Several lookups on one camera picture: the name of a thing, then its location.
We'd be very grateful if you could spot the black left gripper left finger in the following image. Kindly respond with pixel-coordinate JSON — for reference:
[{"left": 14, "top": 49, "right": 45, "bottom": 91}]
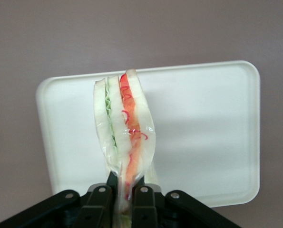
[{"left": 0, "top": 171, "right": 120, "bottom": 228}]

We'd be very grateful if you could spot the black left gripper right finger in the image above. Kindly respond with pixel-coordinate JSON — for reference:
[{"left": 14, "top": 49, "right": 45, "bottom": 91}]
[{"left": 131, "top": 178, "right": 242, "bottom": 228}]

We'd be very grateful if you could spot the triangle sandwich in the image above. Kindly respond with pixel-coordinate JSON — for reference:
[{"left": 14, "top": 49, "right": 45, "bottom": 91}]
[{"left": 93, "top": 68, "right": 160, "bottom": 228}]

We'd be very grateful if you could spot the cream rectangular tray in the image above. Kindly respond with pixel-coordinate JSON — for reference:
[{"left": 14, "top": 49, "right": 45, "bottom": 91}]
[{"left": 36, "top": 60, "right": 261, "bottom": 208}]

